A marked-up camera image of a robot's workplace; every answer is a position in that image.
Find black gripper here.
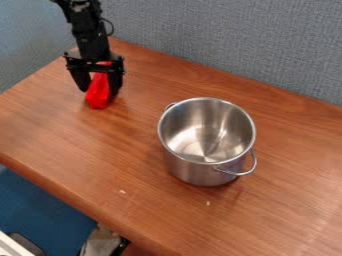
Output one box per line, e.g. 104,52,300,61
62,34,124,100

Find red plastic block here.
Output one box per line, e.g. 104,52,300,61
85,72,110,109

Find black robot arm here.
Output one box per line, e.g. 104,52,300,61
50,0,124,97

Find stainless steel pot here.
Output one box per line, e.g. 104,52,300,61
157,97,257,187

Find white and black floor object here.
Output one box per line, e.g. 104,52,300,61
0,231,46,256

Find grey table leg bracket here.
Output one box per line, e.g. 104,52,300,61
77,224,129,256

